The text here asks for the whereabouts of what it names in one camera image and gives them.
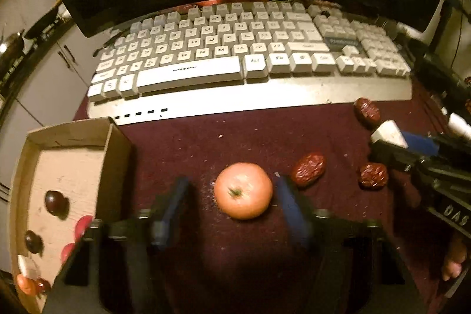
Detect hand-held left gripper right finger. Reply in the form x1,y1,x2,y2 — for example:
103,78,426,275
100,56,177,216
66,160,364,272
276,176,427,314

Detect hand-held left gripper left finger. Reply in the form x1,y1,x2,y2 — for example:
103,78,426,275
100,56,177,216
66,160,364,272
42,176,192,314

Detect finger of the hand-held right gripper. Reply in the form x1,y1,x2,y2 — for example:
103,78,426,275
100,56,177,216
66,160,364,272
400,131,442,157
370,139,424,172

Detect orange tomato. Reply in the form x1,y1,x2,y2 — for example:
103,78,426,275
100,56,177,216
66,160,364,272
214,162,273,220
16,273,37,295

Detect shallow cardboard box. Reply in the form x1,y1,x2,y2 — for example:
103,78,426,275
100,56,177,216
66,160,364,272
8,116,133,314

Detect person's right hand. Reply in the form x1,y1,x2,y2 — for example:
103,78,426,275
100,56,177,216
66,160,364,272
440,233,468,281

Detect dried red date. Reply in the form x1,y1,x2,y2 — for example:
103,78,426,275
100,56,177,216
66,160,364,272
359,162,389,190
354,98,382,129
291,152,327,187

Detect maroon table cloth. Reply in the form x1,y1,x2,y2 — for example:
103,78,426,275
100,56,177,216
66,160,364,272
72,89,454,314

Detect red tomato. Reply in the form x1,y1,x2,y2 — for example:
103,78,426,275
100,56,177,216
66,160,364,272
74,215,94,240
61,243,77,263

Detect white tube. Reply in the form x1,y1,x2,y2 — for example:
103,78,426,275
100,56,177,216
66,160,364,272
395,21,434,43

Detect dark round grape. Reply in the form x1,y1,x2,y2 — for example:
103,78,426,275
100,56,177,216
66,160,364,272
44,190,69,217
24,230,44,254

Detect white computer keyboard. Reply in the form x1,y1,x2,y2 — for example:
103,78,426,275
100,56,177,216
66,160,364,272
86,1,413,125

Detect white kitchen cabinets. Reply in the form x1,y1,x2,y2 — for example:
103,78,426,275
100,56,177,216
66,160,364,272
0,0,111,204

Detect black frying pan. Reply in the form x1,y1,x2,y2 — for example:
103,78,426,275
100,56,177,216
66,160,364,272
24,3,71,41

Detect steel wok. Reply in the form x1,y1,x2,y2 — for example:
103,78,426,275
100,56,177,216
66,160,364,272
0,31,26,79

